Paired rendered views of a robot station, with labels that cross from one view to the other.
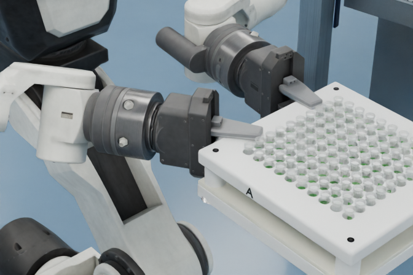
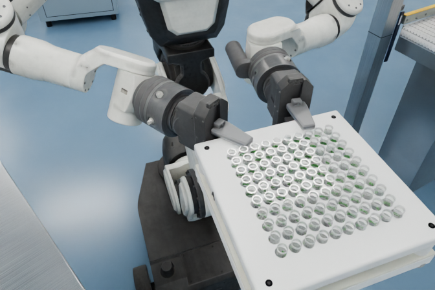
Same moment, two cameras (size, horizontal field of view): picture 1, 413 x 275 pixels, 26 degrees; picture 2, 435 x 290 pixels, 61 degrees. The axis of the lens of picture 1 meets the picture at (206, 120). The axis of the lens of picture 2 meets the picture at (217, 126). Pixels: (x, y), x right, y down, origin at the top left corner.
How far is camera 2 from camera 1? 0.60 m
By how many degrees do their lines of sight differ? 19
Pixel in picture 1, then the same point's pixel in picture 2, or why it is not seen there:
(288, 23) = not seen: hidden behind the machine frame
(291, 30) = not seen: hidden behind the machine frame
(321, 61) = (369, 80)
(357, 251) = not seen: outside the picture
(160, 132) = (177, 121)
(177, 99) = (195, 98)
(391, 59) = (417, 88)
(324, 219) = (256, 248)
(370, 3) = (412, 51)
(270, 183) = (230, 193)
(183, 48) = (235, 58)
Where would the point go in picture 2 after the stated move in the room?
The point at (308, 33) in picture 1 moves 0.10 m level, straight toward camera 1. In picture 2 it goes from (366, 62) to (360, 74)
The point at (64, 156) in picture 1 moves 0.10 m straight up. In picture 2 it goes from (120, 119) to (109, 72)
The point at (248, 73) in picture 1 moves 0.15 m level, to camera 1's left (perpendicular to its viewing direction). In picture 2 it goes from (270, 88) to (193, 70)
